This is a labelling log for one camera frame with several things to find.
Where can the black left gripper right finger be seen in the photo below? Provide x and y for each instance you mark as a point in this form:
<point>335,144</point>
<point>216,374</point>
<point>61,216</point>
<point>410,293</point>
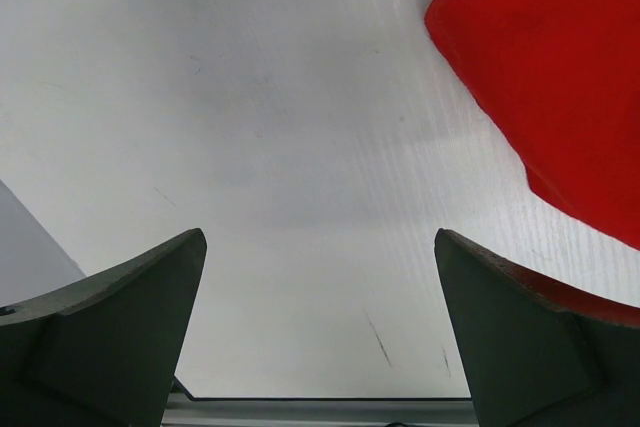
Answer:
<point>537,351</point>

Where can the aluminium front rail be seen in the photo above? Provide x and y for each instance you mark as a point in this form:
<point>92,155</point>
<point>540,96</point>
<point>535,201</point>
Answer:
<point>183,409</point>

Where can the red t shirt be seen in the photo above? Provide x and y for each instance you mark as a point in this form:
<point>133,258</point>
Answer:
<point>560,79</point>

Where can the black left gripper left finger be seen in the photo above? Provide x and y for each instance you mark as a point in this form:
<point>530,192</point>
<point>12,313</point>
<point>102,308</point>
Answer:
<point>102,351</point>

